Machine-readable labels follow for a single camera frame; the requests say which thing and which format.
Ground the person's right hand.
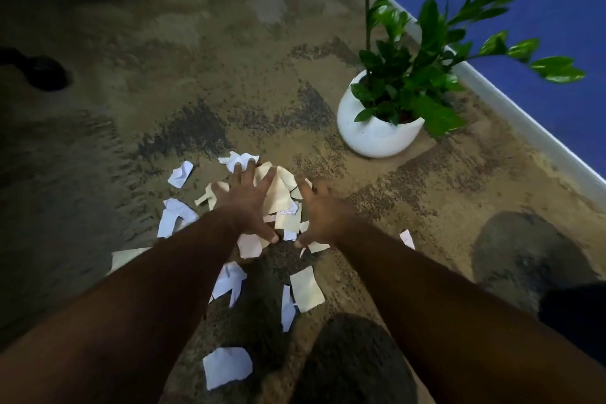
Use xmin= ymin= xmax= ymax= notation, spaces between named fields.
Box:
xmin=294 ymin=176 xmax=354 ymax=249

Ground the person's right forearm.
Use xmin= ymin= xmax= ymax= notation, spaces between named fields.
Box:
xmin=331 ymin=218 xmax=606 ymax=404

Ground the green potted plant white pot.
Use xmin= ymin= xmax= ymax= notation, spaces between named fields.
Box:
xmin=336 ymin=0 xmax=587 ymax=159

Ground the person's left forearm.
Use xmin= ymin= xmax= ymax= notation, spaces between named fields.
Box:
xmin=0 ymin=209 xmax=247 ymax=404

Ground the black bin with liner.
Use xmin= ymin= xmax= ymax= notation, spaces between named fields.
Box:
xmin=538 ymin=281 xmax=606 ymax=367

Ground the person's left hand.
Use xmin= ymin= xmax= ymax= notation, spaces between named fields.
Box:
xmin=210 ymin=158 xmax=281 ymax=245

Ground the pile of torn paper scraps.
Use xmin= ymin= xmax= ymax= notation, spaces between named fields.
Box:
xmin=106 ymin=151 xmax=417 ymax=391

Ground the black chair caster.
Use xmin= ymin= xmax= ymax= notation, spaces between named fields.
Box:
xmin=0 ymin=46 xmax=71 ymax=92

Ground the white baseboard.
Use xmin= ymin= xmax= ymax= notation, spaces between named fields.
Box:
xmin=319 ymin=0 xmax=606 ymax=213

